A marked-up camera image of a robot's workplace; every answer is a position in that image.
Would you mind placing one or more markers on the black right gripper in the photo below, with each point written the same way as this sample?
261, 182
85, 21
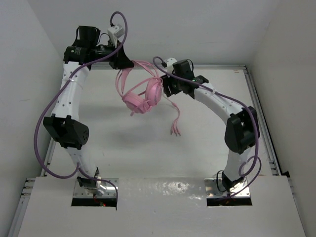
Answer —
169, 88

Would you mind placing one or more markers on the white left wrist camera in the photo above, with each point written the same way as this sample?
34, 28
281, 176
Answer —
115, 32

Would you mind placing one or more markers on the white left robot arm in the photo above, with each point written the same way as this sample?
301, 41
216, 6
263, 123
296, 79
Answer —
63, 124

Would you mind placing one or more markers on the metal base plate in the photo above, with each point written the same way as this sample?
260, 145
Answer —
104, 190
215, 189

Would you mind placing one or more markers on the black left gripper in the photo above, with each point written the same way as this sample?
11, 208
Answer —
120, 61

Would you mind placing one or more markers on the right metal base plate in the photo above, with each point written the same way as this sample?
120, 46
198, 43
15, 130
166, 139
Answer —
215, 189

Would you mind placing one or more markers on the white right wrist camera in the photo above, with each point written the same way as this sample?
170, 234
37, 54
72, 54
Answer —
168, 64

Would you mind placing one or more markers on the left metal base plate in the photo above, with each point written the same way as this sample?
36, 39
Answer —
104, 190

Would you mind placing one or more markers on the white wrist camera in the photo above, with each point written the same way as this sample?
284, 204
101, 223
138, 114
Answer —
168, 64
115, 32

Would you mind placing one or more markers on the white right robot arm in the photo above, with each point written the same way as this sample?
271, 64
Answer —
242, 128

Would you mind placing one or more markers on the pink headphones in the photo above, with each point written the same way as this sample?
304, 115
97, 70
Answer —
145, 95

